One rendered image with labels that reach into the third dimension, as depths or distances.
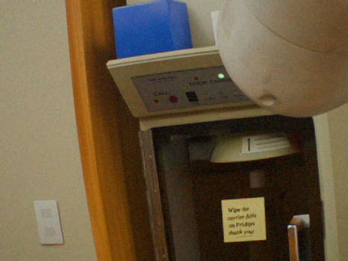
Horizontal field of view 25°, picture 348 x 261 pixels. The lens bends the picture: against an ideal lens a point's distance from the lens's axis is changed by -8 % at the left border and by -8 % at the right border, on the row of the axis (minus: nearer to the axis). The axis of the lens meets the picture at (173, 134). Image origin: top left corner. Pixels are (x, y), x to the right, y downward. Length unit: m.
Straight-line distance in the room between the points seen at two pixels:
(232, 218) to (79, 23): 0.43
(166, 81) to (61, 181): 0.74
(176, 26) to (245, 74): 0.78
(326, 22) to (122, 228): 1.03
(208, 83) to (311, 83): 0.80
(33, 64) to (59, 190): 0.32
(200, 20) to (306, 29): 0.93
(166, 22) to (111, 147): 0.27
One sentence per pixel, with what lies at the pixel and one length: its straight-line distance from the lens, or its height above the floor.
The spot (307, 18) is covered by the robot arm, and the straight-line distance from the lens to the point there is 0.49.
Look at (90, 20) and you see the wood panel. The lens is 1.44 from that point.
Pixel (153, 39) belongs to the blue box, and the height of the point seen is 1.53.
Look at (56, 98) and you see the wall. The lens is 2.02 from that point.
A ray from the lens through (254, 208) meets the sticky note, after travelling 1.41.
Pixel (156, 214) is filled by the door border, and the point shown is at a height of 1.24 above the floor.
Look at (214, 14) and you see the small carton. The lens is 1.34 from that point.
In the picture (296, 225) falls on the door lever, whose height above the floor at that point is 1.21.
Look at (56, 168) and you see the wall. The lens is 2.04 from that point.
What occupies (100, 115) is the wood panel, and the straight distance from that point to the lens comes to 1.44.
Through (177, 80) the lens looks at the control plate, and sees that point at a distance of 1.35.
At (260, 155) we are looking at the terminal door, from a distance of 1.39.
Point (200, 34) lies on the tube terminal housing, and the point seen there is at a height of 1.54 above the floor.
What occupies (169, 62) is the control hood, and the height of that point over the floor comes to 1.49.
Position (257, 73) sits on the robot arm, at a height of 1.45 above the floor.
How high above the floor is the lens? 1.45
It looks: 3 degrees down
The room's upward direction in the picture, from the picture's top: 7 degrees counter-clockwise
